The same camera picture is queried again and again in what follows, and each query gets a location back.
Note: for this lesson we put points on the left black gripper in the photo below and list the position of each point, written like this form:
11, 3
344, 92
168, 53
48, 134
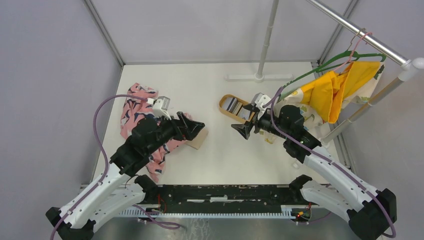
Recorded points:
185, 128

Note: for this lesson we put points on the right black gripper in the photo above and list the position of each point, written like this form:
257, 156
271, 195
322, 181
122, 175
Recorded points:
245, 128

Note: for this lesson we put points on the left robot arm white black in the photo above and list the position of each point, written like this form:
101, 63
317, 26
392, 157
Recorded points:
119, 187

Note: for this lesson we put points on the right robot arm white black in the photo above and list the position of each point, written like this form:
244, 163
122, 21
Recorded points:
369, 212

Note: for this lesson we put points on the oval wooden card tray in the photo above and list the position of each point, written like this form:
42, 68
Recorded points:
233, 109

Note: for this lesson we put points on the white rack pole with base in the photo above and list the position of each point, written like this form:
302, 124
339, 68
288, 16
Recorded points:
259, 76

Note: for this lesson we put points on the yellow dinosaur print garment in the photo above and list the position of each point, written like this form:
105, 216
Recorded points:
322, 100

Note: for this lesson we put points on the pink clothes hanger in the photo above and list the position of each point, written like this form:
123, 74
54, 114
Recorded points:
353, 51

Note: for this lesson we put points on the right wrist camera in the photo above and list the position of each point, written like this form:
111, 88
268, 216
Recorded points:
260, 103

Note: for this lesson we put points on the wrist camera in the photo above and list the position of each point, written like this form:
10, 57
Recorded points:
160, 107
260, 103

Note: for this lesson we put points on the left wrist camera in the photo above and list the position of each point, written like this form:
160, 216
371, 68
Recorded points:
160, 107

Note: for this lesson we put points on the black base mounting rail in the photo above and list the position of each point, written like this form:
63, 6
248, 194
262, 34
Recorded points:
223, 199

